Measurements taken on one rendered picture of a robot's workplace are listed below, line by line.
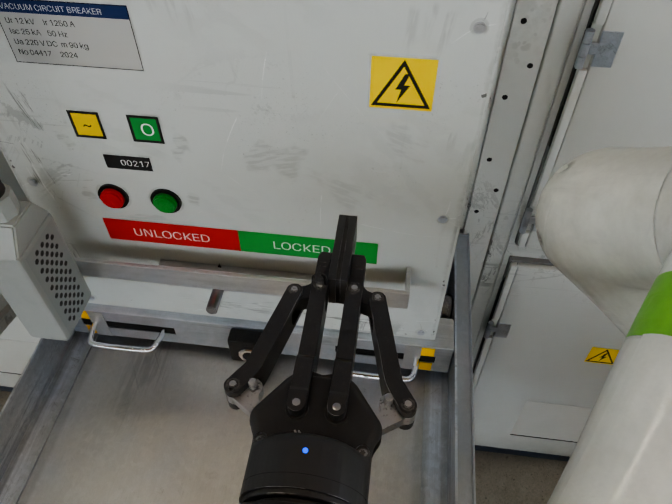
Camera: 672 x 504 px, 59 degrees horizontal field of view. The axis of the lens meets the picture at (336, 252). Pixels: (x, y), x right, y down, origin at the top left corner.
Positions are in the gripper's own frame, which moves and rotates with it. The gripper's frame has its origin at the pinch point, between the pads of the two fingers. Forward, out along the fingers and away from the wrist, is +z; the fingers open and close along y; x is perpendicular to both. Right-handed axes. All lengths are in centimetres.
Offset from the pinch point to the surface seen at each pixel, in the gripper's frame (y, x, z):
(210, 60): -13.3, 8.6, 13.6
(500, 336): 28, -65, 39
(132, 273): -25.8, -17.4, 9.6
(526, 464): 47, -123, 39
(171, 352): -26.4, -38.3, 11.8
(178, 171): -18.9, -4.5, 13.6
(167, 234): -22.2, -14.4, 13.5
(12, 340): -88, -90, 40
